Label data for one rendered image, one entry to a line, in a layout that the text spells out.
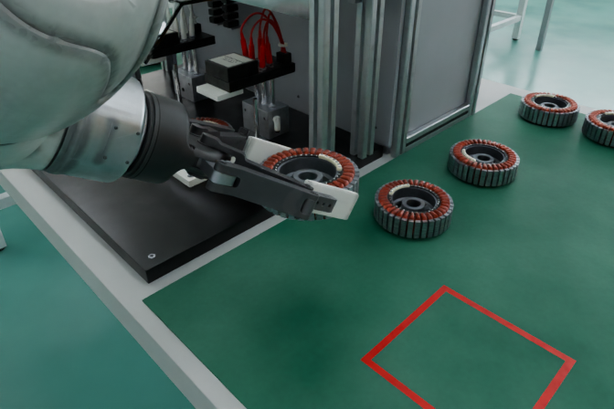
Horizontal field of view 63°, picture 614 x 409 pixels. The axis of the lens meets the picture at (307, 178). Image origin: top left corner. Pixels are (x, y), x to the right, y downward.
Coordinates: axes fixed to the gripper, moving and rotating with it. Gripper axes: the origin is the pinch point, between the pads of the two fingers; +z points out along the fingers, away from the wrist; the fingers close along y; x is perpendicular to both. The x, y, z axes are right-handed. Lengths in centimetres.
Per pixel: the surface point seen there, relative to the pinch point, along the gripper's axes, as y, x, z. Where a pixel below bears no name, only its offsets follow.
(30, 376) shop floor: -80, -96, 9
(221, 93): -32.6, 1.4, 4.5
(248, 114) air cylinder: -38.9, -1.4, 14.9
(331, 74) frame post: -16.7, 11.4, 10.7
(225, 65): -33.9, 5.7, 3.9
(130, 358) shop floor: -71, -84, 31
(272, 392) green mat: 10.9, -19.0, -2.0
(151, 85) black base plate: -72, -8, 9
